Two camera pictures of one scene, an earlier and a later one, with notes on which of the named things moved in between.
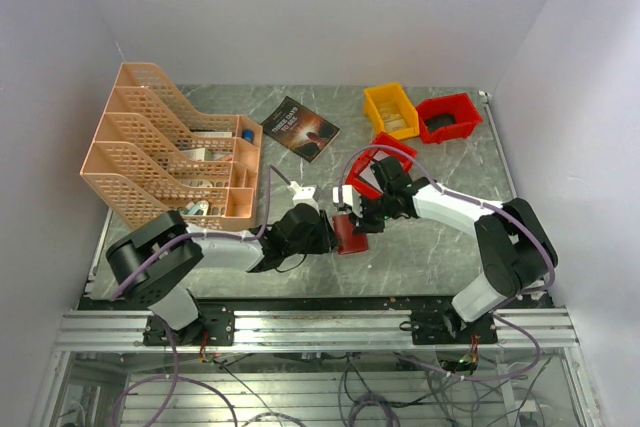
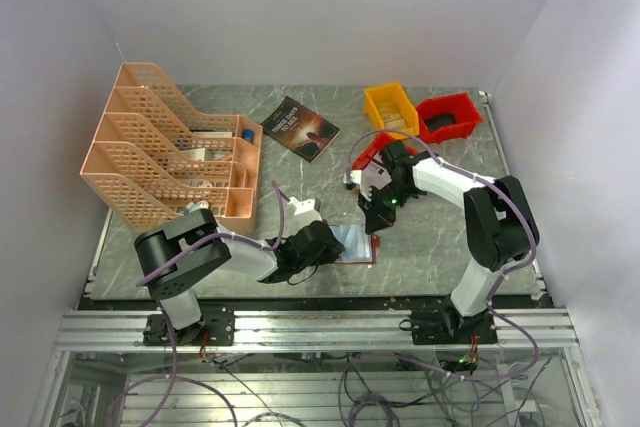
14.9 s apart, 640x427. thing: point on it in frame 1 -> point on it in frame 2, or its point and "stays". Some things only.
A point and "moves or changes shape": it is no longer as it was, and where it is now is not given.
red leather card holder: x=347 y=241 moves or changes shape
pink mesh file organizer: x=154 y=155 stays
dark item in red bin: x=440 y=119 stays
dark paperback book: x=299 y=129 stays
